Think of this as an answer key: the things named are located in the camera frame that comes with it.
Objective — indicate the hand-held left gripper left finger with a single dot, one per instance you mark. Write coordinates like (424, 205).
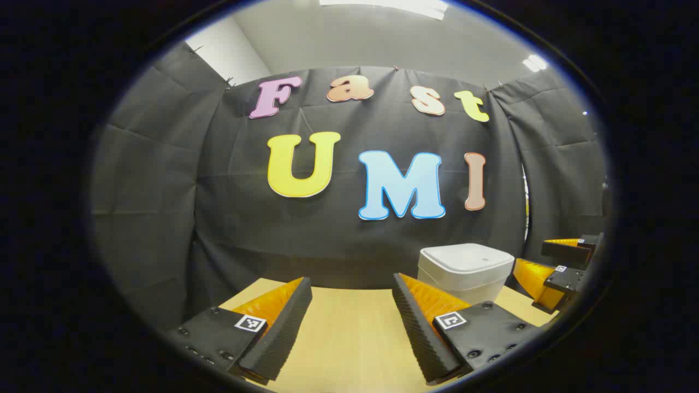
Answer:
(284, 327)

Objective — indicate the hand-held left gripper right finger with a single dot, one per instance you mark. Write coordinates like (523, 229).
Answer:
(420, 333)

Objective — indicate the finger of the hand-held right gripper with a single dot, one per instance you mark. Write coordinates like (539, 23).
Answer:
(568, 252)
(538, 284)

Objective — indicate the grey desktop garbage bin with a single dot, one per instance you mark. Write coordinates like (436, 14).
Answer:
(464, 273)

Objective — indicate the wooden desktop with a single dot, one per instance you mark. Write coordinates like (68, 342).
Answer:
(349, 338)

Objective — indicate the small ceiling light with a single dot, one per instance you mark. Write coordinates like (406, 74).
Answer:
(535, 63)

